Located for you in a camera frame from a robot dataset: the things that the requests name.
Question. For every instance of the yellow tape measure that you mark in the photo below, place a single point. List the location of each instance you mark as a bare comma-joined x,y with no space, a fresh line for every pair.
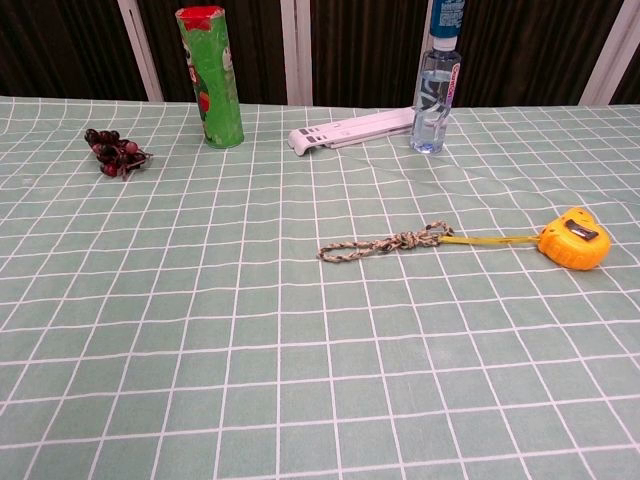
575,245

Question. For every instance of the white folding stand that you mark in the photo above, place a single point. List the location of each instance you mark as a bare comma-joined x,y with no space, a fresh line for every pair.
345,131

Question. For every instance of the green checked tablecloth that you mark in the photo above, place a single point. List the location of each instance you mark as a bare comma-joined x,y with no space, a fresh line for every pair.
200,325

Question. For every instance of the clear water bottle blue cap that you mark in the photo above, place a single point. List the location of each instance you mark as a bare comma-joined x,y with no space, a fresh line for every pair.
431,115

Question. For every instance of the green chip can red lid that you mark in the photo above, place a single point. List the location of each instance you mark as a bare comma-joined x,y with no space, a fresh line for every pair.
217,90

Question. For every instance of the dark red grape bunch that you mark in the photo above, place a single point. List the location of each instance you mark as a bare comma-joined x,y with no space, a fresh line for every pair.
111,151

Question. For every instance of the dark pleated curtain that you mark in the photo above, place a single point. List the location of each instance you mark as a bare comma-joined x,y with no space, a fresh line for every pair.
60,50

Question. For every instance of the white upright frame post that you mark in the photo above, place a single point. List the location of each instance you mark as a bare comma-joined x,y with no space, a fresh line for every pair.
296,50

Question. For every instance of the white slanted frame post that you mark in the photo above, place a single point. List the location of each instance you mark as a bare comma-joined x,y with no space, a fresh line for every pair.
607,55
142,55

